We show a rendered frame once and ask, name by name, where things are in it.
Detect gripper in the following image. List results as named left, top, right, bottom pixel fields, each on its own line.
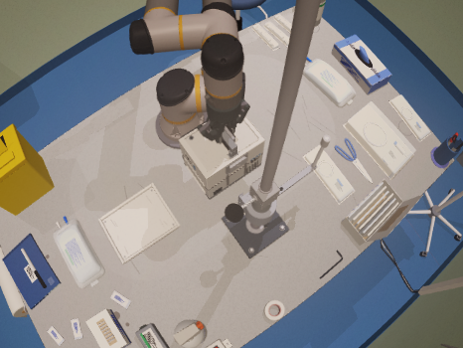
left=198, top=94, right=251, bottom=157

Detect white infusion pump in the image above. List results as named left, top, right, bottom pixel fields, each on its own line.
left=178, top=116, right=267, bottom=200

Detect grey pole clamp block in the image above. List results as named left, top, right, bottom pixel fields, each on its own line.
left=236, top=178, right=284, bottom=216

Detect black clamp knob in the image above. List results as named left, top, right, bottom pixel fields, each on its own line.
left=224, top=202, right=246, bottom=223

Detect grey pole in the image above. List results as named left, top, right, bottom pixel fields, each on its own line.
left=259, top=0, right=324, bottom=194

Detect white flat tray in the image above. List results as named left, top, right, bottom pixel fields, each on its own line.
left=97, top=182, right=181, bottom=264

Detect white wheeled stand base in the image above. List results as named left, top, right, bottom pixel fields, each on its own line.
left=403, top=187, right=463, bottom=259

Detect grey ball-tipped lever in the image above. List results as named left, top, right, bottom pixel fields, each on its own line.
left=310, top=134, right=332, bottom=170

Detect white strip packet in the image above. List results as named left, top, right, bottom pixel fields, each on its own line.
left=262, top=17, right=291, bottom=45
left=274, top=13, right=295, bottom=36
left=250, top=22, right=281, bottom=51

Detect white sterile pouch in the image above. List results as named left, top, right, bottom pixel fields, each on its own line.
left=302, top=148, right=356, bottom=205
left=387, top=93, right=434, bottom=142

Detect clear fluid bag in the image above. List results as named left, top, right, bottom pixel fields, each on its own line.
left=302, top=56, right=358, bottom=108
left=52, top=216, right=106, bottom=290

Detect blue glove box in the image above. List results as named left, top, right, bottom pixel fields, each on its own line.
left=331, top=34, right=393, bottom=95

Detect white bottle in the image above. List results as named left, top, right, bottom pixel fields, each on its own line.
left=313, top=0, right=328, bottom=29

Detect large white sterile pack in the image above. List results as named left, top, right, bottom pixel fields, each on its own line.
left=342, top=100, right=417, bottom=180

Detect cardboard box of syringes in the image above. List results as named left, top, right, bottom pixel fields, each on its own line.
left=340, top=179, right=423, bottom=243

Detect black hex key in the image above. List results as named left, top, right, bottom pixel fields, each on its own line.
left=319, top=250, right=344, bottom=280

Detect white tape roll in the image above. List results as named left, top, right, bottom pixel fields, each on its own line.
left=263, top=298, right=286, bottom=322

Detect small white wipe packet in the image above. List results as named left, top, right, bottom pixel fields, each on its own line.
left=109, top=289, right=132, bottom=310
left=46, top=325, right=66, bottom=346
left=70, top=317, right=84, bottom=341

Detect round dish with vial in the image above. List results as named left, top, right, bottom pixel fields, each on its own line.
left=173, top=318, right=209, bottom=348

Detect yellow sharps bin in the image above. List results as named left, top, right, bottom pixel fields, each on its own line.
left=0, top=123, right=56, bottom=217

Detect grey device with green label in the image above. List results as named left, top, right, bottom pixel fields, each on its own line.
left=134, top=322, right=170, bottom=348

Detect white box with dark side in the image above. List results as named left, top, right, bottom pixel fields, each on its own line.
left=85, top=307, right=132, bottom=348

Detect dark blue pen cup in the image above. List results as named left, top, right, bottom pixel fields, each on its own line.
left=430, top=131, right=463, bottom=169

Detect blue clipboard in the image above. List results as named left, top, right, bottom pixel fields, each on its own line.
left=2, top=233, right=63, bottom=310

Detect white paper roll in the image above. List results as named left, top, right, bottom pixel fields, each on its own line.
left=0, top=245, right=30, bottom=319

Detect grey mount head bar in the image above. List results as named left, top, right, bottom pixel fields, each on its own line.
left=278, top=164, right=315, bottom=192

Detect grey pole base plate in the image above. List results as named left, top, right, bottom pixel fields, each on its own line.
left=221, top=202, right=291, bottom=260

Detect blue-handled scissors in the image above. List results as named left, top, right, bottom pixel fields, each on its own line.
left=334, top=137, right=374, bottom=185

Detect black cable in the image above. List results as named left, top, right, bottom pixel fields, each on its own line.
left=380, top=238, right=421, bottom=294

